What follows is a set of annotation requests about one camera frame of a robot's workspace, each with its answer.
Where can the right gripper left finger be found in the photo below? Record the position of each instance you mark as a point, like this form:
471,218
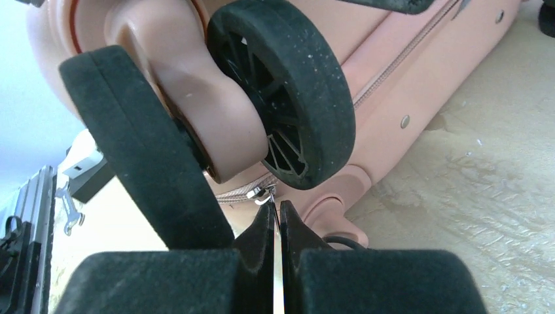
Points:
239,279

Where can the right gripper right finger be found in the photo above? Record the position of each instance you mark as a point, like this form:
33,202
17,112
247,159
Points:
321,279

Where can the pink suitcase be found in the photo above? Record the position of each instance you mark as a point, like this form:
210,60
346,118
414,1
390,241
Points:
202,108

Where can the silver wrench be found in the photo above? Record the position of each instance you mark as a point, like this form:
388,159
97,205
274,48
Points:
74,217

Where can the white square device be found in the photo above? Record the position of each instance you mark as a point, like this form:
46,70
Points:
82,156

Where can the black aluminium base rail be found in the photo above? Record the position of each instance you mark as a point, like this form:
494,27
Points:
27,220

